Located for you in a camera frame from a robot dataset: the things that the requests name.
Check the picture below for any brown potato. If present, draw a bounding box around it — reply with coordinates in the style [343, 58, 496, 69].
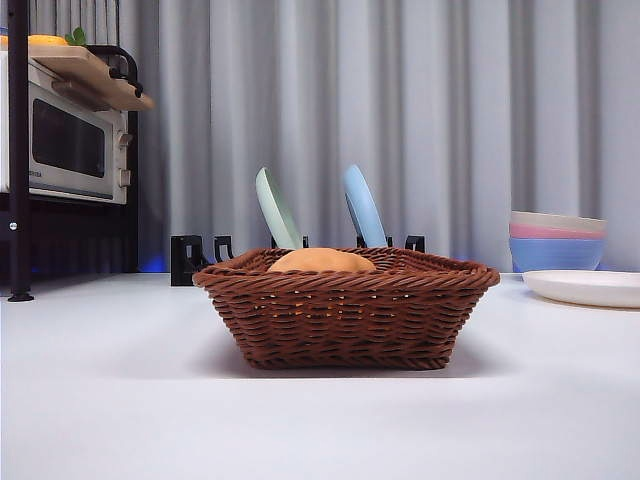
[267, 247, 377, 274]

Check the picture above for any brown wicker basket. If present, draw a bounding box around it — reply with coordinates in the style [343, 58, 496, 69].
[192, 246, 502, 371]

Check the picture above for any pale green plate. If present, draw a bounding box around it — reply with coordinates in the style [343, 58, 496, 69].
[254, 166, 305, 250]

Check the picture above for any pale blue plate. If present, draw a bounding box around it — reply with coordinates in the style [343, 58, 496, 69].
[342, 163, 390, 249]

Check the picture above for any black dish rack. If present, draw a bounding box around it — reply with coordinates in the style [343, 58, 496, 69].
[169, 233, 426, 288]

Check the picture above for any grey curtain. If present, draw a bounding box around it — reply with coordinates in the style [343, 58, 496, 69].
[0, 0, 640, 275]

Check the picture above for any pink bowl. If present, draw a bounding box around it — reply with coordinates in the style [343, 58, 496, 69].
[508, 223, 608, 240]

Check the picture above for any blue bowl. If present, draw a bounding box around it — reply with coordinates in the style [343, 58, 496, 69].
[507, 236, 608, 273]

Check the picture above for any cream bowl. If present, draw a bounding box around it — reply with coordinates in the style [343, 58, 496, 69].
[509, 210, 608, 234]

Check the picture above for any white toaster oven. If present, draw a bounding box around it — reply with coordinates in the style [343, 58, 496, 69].
[0, 49, 132, 206]

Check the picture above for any white flat plate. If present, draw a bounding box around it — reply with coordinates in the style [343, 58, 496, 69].
[522, 269, 640, 310]

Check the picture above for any wooden cutting board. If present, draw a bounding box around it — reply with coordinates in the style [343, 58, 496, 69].
[27, 43, 155, 112]

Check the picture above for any yellow food item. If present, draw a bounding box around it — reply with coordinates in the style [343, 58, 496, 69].
[0, 33, 69, 47]

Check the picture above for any black metal handle bracket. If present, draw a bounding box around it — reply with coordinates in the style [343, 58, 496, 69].
[87, 44, 145, 99]

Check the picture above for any black shelf frame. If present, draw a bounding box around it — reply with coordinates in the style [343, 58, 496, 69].
[0, 0, 141, 302]

